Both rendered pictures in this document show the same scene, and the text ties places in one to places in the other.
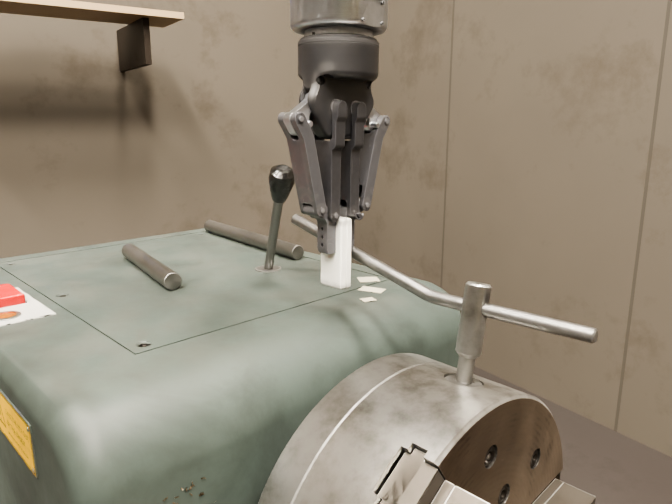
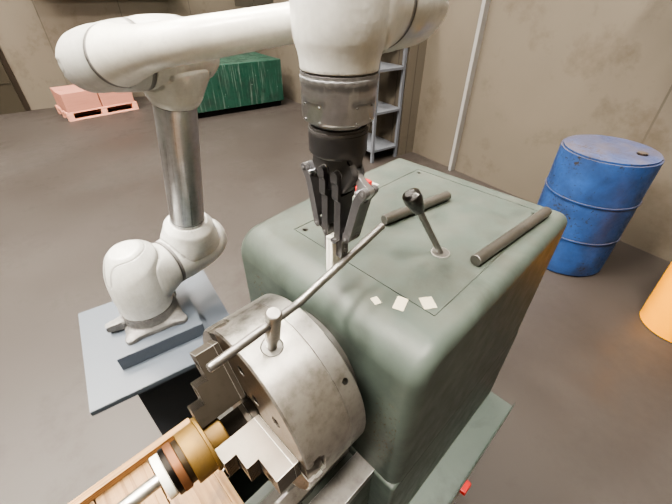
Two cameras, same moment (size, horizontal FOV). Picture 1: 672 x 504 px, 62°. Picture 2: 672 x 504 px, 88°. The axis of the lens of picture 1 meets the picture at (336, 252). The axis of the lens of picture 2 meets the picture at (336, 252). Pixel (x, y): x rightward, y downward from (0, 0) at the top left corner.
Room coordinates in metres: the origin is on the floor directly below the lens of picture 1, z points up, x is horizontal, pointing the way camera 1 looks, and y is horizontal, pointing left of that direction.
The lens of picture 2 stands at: (0.55, -0.44, 1.66)
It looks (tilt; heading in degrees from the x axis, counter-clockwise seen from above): 37 degrees down; 90
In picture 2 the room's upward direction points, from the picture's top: straight up
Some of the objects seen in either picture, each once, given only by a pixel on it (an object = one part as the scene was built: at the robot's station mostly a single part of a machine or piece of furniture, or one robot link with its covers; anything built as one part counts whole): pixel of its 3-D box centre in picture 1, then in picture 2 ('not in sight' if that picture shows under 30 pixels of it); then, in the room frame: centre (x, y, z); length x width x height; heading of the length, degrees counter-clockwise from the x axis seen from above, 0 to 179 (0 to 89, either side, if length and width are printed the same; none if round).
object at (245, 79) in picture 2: not in sight; (216, 79); (-1.64, 6.59, 0.37); 1.95 x 1.73 x 0.75; 124
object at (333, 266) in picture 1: (333, 252); (334, 250); (0.54, 0.00, 1.33); 0.03 x 0.01 x 0.07; 44
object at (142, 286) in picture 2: not in sight; (139, 275); (-0.05, 0.36, 0.97); 0.18 x 0.16 x 0.22; 57
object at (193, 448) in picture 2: not in sight; (197, 450); (0.33, -0.19, 1.08); 0.09 x 0.09 x 0.09; 44
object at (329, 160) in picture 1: (327, 162); (330, 199); (0.54, 0.01, 1.42); 0.04 x 0.01 x 0.11; 44
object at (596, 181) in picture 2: not in sight; (583, 205); (2.31, 1.75, 0.43); 0.58 x 0.58 x 0.86
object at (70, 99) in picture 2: not in sight; (91, 90); (-3.56, 5.88, 0.33); 1.19 x 0.90 x 0.67; 34
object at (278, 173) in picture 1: (280, 184); (413, 201); (0.67, 0.07, 1.38); 0.04 x 0.03 x 0.05; 44
